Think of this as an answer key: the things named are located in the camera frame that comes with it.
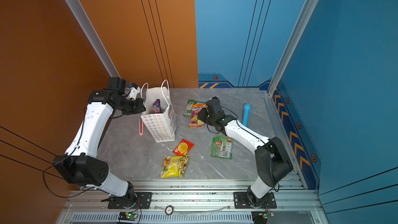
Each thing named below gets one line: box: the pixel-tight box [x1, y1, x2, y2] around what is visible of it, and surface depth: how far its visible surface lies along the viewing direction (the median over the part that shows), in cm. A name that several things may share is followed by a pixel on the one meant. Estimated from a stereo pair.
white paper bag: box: [140, 79, 177, 143], surface depth 84 cm
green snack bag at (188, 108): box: [182, 99, 198, 117], surface depth 108 cm
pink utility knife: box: [138, 118, 145, 137], surface depth 101 cm
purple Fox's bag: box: [152, 98, 161, 114], surface depth 96 cm
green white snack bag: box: [210, 135, 234, 160], surface depth 92 cm
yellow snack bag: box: [160, 154, 190, 179], surface depth 82 cm
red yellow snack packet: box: [172, 138, 195, 157], surface depth 91 cm
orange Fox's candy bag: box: [187, 103, 207, 130], surface depth 90 cm
